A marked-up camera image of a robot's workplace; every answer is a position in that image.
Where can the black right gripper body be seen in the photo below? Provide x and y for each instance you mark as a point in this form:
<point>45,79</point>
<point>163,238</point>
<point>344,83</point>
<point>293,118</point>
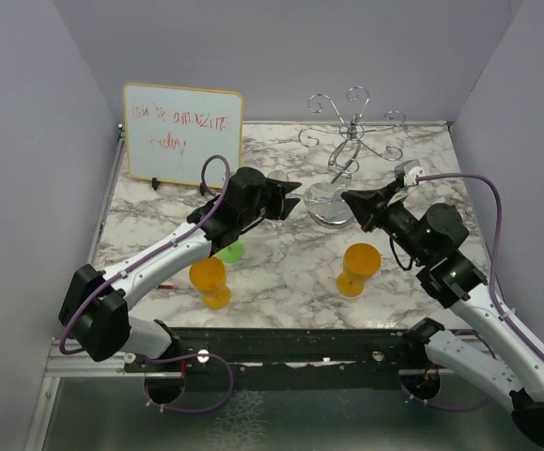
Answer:
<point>398,222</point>

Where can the chrome wine glass rack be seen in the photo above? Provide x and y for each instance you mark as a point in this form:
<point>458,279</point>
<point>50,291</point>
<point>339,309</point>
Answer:
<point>343,163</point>

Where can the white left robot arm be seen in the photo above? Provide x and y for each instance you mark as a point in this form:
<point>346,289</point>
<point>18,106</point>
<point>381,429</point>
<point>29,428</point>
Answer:
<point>97,306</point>

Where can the clear tall glass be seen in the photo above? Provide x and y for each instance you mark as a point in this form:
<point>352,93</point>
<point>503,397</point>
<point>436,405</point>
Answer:
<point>277,177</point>

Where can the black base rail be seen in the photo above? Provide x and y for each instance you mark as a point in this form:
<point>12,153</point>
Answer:
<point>210,360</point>

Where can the red marker pen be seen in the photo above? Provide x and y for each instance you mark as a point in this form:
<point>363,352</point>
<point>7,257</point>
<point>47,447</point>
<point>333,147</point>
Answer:
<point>167,286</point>

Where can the green plastic wine glass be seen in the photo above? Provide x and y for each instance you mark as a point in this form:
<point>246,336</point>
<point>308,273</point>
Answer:
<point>232,253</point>

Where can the clear wine glass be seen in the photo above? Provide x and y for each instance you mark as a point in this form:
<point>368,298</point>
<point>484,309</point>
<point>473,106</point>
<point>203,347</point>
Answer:
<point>326,206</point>

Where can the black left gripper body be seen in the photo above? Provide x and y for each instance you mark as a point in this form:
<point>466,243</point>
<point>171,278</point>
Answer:
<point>269,206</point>

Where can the orange plastic glass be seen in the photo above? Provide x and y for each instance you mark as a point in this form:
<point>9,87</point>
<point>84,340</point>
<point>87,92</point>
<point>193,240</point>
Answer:
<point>360,262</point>
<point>209,278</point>

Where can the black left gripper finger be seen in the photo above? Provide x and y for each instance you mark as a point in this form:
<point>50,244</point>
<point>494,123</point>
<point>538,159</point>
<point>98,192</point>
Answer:
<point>288,205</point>
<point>282,186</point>

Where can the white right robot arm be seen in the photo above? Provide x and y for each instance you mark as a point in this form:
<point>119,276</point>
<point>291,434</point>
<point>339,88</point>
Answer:
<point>516,378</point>

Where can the yellow framed whiteboard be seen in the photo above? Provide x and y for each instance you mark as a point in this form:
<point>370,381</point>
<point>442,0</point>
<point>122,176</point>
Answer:
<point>170,131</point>

